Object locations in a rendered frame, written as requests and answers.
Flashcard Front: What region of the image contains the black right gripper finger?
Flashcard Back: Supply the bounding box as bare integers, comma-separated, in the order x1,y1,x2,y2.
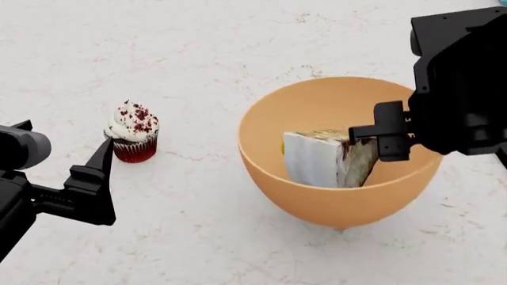
347,100,414,163

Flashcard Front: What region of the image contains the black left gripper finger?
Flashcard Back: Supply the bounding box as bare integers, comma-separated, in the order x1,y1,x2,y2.
0,119,33,132
62,138,117,227

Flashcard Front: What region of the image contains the red velvet cupcake white frosting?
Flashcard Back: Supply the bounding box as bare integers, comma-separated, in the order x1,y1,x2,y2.
102,98,160,164

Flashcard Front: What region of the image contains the white frosted cake slice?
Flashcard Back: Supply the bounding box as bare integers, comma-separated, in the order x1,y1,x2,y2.
280,127,380,189

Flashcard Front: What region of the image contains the orange round bowl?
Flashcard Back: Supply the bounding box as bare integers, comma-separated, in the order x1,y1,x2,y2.
236,76,444,231

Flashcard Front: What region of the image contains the grey cylindrical camera housing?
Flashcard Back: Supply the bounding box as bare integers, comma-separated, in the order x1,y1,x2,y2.
0,125,53,171

